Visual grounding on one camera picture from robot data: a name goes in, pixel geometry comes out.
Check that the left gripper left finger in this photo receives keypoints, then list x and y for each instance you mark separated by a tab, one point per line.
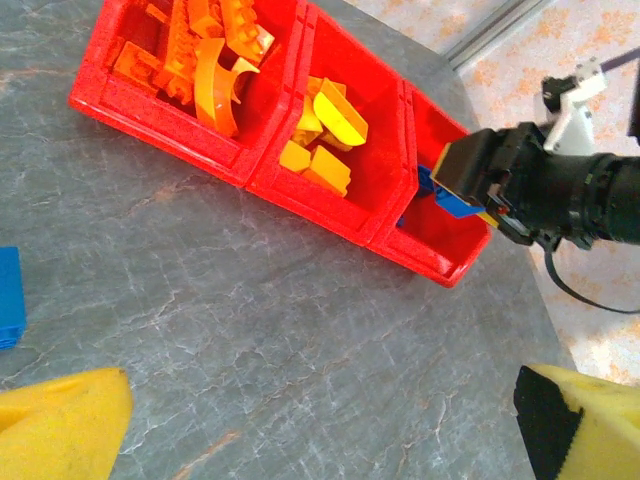
55	425

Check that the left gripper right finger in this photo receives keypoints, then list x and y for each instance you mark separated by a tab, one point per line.
605	430

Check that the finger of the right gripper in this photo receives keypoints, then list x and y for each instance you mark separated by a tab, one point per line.
467	167
490	218

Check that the yellow sloped lego piece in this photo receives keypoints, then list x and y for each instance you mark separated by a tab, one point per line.
340	117

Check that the orange studded lego brick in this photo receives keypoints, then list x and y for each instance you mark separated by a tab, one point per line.
177	55

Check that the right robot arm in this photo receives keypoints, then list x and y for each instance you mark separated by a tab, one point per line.
622	200

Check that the red plastic bin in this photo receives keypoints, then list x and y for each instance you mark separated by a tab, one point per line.
440	245
150	115
380	150

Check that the blue long lego brick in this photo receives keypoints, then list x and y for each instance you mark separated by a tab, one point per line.
11	295

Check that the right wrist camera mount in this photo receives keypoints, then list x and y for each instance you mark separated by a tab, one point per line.
575	115

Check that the aluminium frame post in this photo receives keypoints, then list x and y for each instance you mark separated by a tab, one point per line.
492	32

